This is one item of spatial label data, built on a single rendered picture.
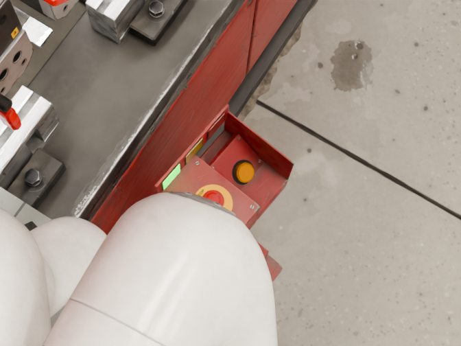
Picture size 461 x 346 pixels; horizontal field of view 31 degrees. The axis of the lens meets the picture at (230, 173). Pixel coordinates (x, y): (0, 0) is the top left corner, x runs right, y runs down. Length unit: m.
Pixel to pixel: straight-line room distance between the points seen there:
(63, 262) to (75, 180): 0.58
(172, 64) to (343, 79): 1.05
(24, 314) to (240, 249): 0.15
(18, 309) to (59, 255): 0.30
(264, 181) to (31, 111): 0.48
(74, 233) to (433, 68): 1.78
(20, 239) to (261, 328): 0.18
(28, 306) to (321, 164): 1.84
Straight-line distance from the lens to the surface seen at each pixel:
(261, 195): 1.61
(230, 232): 0.56
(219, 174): 1.54
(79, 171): 1.45
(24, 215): 1.32
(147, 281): 0.54
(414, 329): 2.34
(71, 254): 0.89
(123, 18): 1.48
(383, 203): 2.38
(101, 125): 1.47
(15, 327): 0.59
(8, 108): 1.11
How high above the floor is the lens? 2.25
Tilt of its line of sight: 73 degrees down
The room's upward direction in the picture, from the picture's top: 7 degrees clockwise
